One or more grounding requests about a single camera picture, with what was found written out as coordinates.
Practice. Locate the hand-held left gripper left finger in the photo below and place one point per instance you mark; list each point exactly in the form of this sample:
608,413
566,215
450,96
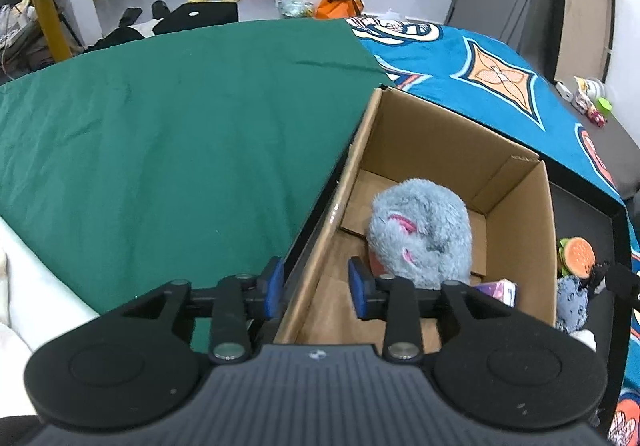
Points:
272,288

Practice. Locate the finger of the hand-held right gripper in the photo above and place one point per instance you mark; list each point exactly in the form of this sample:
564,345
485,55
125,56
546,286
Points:
625,282

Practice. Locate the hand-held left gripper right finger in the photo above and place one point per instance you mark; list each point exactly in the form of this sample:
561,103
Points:
357,291

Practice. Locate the burger plush toy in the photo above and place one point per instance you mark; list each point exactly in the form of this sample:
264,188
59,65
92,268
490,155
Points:
577,256

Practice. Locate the grey-blue plush toy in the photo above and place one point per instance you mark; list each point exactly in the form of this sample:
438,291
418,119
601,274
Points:
570,303

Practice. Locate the clear plastic bag item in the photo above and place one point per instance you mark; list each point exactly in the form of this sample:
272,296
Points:
584,339

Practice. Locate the black tray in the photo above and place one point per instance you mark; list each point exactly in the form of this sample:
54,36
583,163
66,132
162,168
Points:
580,211

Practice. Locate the grey plush toy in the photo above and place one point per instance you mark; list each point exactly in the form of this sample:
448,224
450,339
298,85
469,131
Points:
425,216

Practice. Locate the brown cardboard box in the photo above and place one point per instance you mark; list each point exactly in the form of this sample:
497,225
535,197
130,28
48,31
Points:
435,135

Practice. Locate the purple packet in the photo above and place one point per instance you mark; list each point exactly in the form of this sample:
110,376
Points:
500,290

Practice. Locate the pink toys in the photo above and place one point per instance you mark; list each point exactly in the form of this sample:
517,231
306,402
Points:
592,113

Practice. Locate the green cup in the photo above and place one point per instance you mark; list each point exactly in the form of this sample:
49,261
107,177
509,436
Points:
605,104

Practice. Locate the green bed sheet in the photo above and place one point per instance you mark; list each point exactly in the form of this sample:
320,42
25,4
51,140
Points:
175,125

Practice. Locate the white jar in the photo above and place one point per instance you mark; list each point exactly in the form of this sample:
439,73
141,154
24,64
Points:
592,86

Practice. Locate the white charger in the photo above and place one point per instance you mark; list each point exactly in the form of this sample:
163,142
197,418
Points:
563,90

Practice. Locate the white bedding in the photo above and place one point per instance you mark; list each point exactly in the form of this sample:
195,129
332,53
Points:
30,296

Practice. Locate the blue printed blanket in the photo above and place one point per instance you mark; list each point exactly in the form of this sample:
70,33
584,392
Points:
450,60

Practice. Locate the green plastic bag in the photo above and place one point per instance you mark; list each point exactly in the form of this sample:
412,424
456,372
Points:
297,8

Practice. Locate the orange bag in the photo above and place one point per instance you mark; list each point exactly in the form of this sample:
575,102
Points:
340,0

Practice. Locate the black shoe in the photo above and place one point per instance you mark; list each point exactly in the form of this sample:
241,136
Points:
160,9
130,17

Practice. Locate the pile of plastic bags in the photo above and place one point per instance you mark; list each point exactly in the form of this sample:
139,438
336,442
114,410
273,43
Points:
25,35

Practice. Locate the brown board with black frame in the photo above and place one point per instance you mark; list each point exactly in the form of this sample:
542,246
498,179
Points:
582,10

